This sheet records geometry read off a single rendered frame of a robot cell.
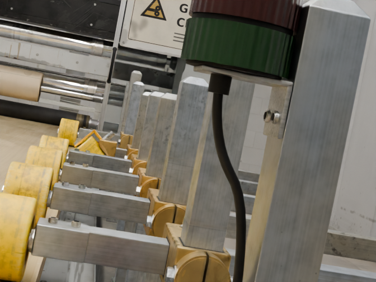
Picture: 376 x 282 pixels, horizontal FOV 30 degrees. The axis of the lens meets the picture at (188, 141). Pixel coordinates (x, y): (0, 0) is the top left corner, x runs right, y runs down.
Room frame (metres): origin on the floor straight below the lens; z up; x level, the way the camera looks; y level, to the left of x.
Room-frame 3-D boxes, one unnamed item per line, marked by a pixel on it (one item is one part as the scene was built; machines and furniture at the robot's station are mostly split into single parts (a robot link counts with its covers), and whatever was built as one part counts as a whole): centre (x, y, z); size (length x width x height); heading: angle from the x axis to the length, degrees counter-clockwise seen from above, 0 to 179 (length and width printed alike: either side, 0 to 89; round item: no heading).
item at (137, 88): (2.13, 0.18, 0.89); 0.04 x 0.04 x 0.48; 8
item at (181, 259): (0.66, -0.03, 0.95); 0.14 x 0.06 x 0.05; 8
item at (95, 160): (1.43, 0.02, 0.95); 0.50 x 0.04 x 0.04; 98
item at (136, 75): (2.37, 0.21, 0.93); 0.04 x 0.04 x 0.48; 8
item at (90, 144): (1.65, 0.23, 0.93); 0.09 x 0.08 x 0.09; 98
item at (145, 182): (1.16, 0.04, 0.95); 0.14 x 0.06 x 0.05; 8
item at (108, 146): (1.66, 0.21, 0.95); 0.10 x 0.04 x 0.10; 98
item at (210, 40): (0.39, -0.02, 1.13); 0.06 x 0.06 x 0.02
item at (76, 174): (1.18, -0.02, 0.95); 0.50 x 0.04 x 0.04; 98
